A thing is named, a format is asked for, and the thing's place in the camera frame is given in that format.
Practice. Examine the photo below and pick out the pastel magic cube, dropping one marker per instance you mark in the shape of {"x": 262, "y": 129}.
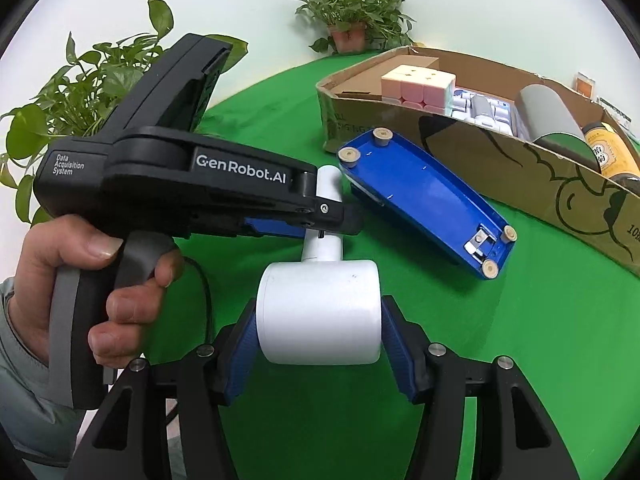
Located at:
{"x": 420, "y": 88}

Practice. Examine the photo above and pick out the small green white card box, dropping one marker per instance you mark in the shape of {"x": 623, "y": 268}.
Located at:
{"x": 622, "y": 119}

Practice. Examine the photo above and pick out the leafy plant at left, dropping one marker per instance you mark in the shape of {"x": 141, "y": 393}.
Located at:
{"x": 76, "y": 101}

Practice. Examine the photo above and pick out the blue board game box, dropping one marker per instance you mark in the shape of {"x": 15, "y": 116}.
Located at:
{"x": 484, "y": 111}

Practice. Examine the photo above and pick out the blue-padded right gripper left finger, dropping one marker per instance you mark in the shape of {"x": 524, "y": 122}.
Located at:
{"x": 127, "y": 438}

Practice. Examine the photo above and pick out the potted plant in back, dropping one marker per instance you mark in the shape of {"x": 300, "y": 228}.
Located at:
{"x": 355, "y": 26}

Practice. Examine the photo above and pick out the small orange box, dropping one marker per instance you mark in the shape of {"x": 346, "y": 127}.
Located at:
{"x": 585, "y": 86}

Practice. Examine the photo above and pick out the large cardboard box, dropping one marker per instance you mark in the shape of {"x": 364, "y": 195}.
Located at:
{"x": 525, "y": 176}

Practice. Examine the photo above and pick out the yellow labelled jar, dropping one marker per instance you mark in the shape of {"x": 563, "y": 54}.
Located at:
{"x": 614, "y": 158}

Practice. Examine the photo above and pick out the white plastic pipe fitting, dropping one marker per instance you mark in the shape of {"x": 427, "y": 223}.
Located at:
{"x": 322, "y": 310}

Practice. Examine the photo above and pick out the grey sleeve forearm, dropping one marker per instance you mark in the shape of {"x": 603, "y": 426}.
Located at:
{"x": 34, "y": 425}

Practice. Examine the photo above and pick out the person's left hand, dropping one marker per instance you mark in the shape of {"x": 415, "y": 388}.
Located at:
{"x": 59, "y": 271}

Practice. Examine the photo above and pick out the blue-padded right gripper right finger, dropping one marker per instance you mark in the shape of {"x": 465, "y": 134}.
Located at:
{"x": 515, "y": 437}

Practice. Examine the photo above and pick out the blue stapler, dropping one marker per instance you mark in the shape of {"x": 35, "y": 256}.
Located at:
{"x": 412, "y": 185}

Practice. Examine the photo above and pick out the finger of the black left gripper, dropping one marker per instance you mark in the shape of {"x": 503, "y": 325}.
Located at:
{"x": 325, "y": 217}

